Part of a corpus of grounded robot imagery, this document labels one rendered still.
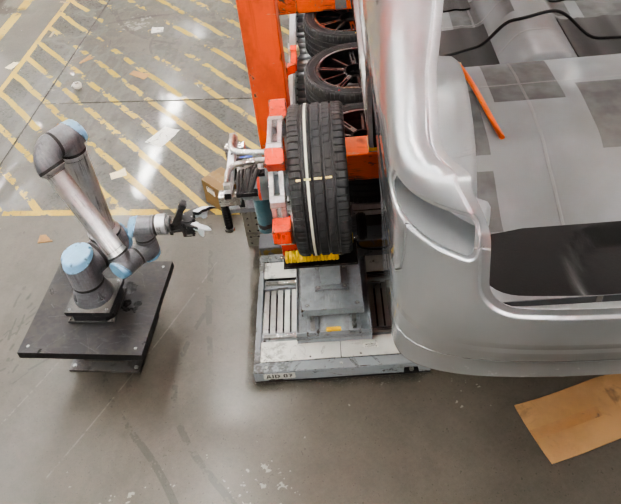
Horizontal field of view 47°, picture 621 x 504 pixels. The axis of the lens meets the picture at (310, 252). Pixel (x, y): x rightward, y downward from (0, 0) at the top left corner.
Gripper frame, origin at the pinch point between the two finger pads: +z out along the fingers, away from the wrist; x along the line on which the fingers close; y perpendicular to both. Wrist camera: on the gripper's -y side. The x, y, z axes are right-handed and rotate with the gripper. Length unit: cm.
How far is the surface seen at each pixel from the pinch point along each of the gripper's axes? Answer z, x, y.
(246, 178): 17.4, 1.7, -19.7
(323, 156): 49, 3, -28
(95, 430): -66, 46, 84
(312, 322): 37, 6, 65
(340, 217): 54, 16, -7
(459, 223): 88, 81, -56
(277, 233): 28.4, 19.2, -4.4
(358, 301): 59, -2, 60
